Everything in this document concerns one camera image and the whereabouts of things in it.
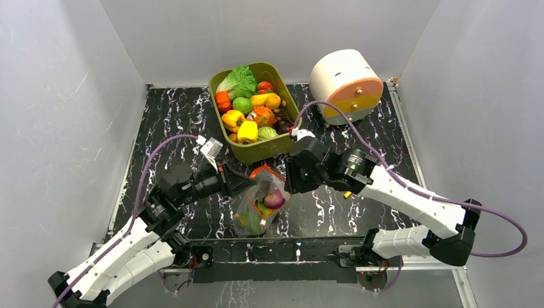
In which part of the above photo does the orange mini pumpkin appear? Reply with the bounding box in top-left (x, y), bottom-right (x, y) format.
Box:
top-left (215, 91), bottom-right (232, 113)

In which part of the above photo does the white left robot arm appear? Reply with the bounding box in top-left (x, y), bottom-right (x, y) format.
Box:
top-left (47, 160), bottom-right (255, 307)

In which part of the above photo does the olive green plastic bin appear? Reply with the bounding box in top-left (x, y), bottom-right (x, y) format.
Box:
top-left (209, 62), bottom-right (299, 165)

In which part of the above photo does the pale green cabbage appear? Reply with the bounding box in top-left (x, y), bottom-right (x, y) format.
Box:
top-left (258, 126), bottom-right (278, 141)

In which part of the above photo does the red tomato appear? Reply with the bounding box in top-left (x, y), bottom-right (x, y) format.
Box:
top-left (257, 81), bottom-right (275, 94)

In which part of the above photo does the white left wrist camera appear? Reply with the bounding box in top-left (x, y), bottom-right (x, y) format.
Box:
top-left (196, 135), bottom-right (223, 171)

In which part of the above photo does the yellow squash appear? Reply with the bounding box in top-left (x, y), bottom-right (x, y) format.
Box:
top-left (249, 93), bottom-right (273, 107)

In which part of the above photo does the dark purple eggplant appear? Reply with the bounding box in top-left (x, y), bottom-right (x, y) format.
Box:
top-left (274, 121), bottom-right (293, 135)

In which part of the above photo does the green lettuce head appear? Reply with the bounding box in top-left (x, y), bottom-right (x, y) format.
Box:
top-left (216, 65), bottom-right (258, 101)

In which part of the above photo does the green leafy vegetable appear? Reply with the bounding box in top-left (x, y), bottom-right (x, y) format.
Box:
top-left (235, 202), bottom-right (271, 237)

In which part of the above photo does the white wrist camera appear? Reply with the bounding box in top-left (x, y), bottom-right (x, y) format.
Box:
top-left (196, 135), bottom-right (223, 171)
top-left (289, 126), bottom-right (316, 142)

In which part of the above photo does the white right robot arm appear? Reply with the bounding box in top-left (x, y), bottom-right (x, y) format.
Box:
top-left (284, 137), bottom-right (480, 267)

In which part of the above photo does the orange mottled fruit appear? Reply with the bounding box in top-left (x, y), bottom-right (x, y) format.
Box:
top-left (246, 106), bottom-right (276, 128)

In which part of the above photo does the small orange yellow fruit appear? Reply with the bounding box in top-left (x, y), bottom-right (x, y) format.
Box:
top-left (265, 94), bottom-right (282, 110)

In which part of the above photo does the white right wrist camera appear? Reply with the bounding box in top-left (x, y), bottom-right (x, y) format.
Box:
top-left (289, 126), bottom-right (316, 142)

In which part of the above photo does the clear zip top bag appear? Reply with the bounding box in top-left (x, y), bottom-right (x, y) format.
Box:
top-left (233, 164), bottom-right (291, 237)

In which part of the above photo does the green bumpy citrus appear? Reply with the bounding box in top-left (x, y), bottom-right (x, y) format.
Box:
top-left (232, 97), bottom-right (253, 116)

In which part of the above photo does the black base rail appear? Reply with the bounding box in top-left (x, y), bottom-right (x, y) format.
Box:
top-left (191, 236), bottom-right (363, 284)

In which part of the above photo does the orange yellow bell pepper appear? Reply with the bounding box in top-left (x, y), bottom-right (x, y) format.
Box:
top-left (221, 109), bottom-right (246, 133)

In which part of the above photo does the white cylindrical drawer box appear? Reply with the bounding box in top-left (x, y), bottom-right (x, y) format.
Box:
top-left (309, 49), bottom-right (384, 122)

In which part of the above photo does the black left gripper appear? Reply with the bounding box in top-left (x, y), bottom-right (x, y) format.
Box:
top-left (178, 157), bottom-right (257, 207)

